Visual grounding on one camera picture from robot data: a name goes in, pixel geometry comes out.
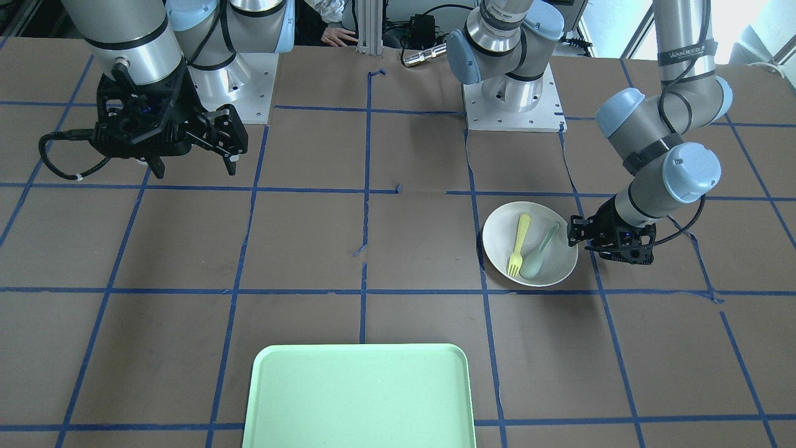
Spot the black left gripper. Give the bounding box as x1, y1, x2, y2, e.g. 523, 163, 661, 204
567, 199, 657, 266

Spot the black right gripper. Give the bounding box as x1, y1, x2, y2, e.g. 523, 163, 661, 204
89, 60, 249, 179

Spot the white round plate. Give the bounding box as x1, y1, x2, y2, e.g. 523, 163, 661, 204
481, 201, 579, 287

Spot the pale green plastic spoon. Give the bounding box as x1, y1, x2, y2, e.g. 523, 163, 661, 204
519, 222, 560, 280

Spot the yellow plastic fork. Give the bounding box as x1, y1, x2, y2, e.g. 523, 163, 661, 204
507, 213, 532, 278

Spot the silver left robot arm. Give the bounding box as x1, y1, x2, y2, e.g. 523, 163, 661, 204
445, 1, 733, 266

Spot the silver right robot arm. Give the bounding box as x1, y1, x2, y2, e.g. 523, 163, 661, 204
38, 1, 295, 181

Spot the person's hand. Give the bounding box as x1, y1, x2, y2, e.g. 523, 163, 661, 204
320, 27, 358, 47

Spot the silver metal connector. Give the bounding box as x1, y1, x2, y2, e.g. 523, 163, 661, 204
401, 44, 447, 68

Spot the black power adapter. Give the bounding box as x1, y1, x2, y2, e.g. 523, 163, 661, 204
407, 14, 436, 45

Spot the light green plastic tray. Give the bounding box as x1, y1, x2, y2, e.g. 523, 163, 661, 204
242, 343, 477, 447

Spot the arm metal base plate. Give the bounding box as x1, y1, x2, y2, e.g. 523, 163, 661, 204
188, 53, 279, 124
461, 65, 568, 133

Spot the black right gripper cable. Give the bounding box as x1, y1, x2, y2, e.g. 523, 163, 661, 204
39, 129, 113, 182

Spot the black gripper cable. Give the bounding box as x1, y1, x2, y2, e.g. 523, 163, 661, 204
39, 129, 113, 182
650, 196, 706, 246

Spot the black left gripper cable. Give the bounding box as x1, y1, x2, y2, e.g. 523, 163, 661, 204
650, 196, 706, 246

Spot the aluminium frame post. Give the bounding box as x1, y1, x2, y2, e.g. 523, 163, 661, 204
354, 0, 384, 58

